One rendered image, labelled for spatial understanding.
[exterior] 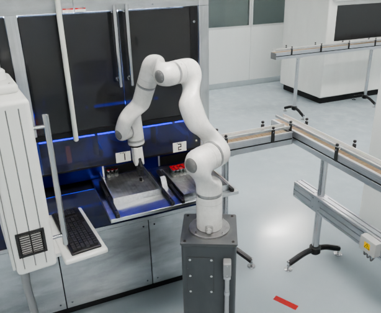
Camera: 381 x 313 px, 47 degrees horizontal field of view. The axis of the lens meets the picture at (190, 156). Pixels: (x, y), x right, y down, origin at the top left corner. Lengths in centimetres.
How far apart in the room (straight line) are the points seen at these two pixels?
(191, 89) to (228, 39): 592
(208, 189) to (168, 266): 114
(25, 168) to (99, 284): 124
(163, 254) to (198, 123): 125
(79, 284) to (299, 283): 145
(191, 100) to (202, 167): 29
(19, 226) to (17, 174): 23
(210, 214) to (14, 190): 83
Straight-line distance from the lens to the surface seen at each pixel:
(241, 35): 788
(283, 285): 313
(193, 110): 183
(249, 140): 290
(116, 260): 278
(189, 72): 187
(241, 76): 802
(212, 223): 199
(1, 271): 269
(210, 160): 181
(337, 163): 279
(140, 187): 240
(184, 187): 238
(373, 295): 320
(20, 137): 176
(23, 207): 187
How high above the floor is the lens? 198
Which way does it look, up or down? 23 degrees down
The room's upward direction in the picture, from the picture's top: 1 degrees counter-clockwise
